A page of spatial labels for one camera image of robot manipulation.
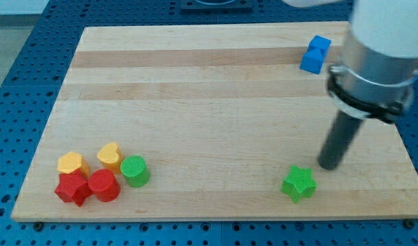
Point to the light wooden board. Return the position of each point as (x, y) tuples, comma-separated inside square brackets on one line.
[(220, 113)]

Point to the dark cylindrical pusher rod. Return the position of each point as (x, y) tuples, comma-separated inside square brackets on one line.
[(343, 130)]

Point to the red star block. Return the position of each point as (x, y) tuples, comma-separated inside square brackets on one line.
[(73, 188)]

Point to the blue bowtie block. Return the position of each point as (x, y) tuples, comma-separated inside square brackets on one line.
[(313, 59)]

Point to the green star block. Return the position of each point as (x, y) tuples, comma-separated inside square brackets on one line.
[(299, 183)]

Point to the yellow heart block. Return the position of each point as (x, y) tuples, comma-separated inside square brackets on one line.
[(111, 157)]

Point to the red cylinder block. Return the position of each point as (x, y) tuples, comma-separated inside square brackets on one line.
[(104, 185)]

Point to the green cylinder block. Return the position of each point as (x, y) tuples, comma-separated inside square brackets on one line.
[(135, 171)]

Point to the yellow hexagon block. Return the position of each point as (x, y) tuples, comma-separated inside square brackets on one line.
[(72, 161)]

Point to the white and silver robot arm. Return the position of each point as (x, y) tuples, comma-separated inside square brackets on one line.
[(376, 69)]

